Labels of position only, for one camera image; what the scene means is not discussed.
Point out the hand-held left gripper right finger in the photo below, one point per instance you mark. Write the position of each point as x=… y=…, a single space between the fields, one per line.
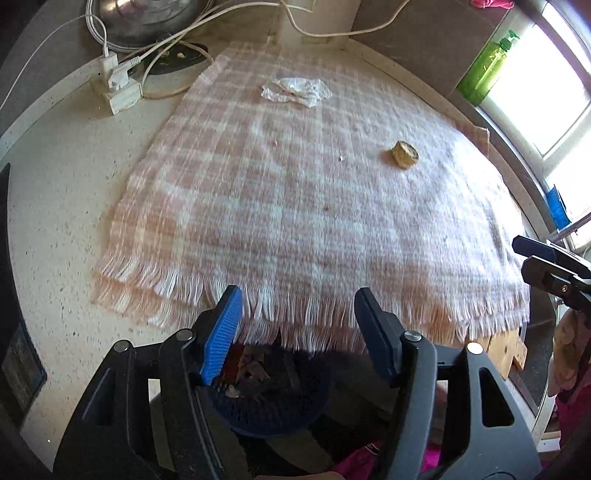
x=374 y=337

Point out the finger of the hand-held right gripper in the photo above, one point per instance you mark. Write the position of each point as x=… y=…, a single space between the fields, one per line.
x=554 y=281
x=545 y=251

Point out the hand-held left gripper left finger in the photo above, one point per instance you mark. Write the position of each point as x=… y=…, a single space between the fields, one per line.
x=221 y=337

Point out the blue mesh trash basket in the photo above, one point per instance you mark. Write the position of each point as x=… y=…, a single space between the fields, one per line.
x=277 y=415

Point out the blue plastic object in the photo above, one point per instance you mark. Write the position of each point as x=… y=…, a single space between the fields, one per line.
x=556 y=207

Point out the beige cloth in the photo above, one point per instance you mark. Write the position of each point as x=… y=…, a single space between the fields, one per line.
x=568 y=350

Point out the wooden box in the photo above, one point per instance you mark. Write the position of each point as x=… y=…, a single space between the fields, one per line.
x=503 y=350

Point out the person's pink clothing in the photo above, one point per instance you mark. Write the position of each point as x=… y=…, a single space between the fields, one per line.
x=360 y=461

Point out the pink plaid blanket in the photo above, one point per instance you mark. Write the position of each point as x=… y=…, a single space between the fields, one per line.
x=300 y=207

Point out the green plastic bottle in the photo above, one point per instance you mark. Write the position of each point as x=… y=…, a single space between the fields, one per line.
x=489 y=64

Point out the black appliance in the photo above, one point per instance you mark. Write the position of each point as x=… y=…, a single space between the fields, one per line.
x=18 y=369

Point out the pink cloth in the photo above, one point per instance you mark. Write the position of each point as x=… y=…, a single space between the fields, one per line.
x=491 y=3

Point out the crumpled white tissue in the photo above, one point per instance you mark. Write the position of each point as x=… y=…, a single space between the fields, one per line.
x=295 y=90

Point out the white power strip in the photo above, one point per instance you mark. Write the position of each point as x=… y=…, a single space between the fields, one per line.
x=122 y=97

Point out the black flat object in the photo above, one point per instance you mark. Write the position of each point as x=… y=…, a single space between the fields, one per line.
x=194 y=53

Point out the metal pot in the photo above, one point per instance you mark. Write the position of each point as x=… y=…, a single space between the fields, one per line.
x=138 y=23

